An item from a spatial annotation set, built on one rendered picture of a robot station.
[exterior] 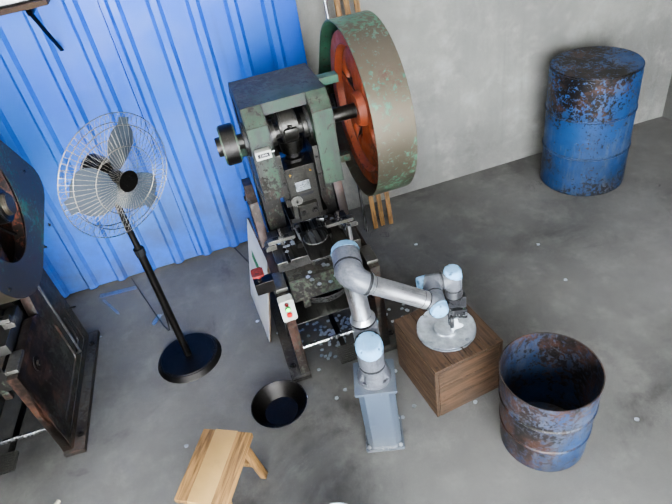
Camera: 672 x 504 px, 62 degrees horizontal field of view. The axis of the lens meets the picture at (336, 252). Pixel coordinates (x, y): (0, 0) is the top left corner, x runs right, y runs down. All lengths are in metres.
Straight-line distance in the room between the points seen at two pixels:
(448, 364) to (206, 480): 1.18
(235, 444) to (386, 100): 1.61
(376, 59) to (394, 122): 0.26
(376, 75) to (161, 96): 1.75
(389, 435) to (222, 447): 0.77
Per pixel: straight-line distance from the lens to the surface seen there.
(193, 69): 3.67
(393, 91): 2.33
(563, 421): 2.50
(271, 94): 2.59
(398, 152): 2.40
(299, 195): 2.72
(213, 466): 2.62
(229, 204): 4.07
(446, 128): 4.37
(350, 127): 2.99
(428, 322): 2.88
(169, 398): 3.40
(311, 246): 2.77
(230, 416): 3.17
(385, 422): 2.70
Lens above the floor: 2.44
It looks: 38 degrees down
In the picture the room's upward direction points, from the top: 11 degrees counter-clockwise
